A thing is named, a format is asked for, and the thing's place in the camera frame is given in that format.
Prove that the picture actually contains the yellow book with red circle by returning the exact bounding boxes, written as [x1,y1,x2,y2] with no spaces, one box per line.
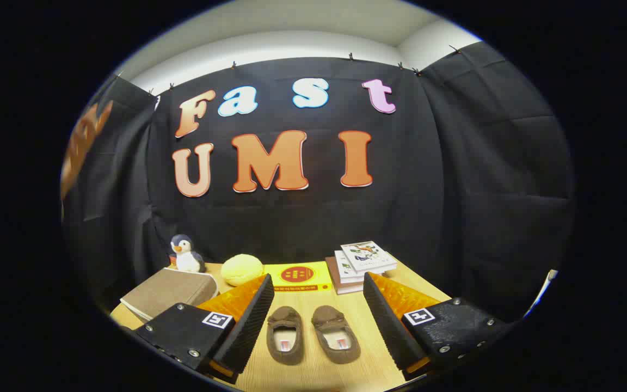
[263,262,334,292]

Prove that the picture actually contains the black backdrop cloth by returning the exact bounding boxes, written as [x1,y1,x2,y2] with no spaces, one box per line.
[60,41,575,322]

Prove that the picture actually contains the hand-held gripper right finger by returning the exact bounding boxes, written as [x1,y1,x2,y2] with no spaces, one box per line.
[362,272,513,382]

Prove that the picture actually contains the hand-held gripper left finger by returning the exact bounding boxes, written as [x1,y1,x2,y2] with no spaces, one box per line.
[133,274,275,385]

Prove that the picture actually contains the round yellow plush cushion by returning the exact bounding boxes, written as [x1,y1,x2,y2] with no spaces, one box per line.
[220,254,265,287]

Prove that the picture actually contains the white book with illustrated cover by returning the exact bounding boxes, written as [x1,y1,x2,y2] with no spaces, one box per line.
[340,241,398,274]

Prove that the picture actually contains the brown suede shoe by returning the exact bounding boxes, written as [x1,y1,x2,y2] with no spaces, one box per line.
[266,305,305,366]
[311,305,361,364]

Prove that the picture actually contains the brown fabric storage box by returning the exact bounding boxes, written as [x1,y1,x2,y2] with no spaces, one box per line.
[120,267,220,322]

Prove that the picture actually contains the penguin plush toy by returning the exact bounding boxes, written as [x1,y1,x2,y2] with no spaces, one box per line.
[169,234,206,273]

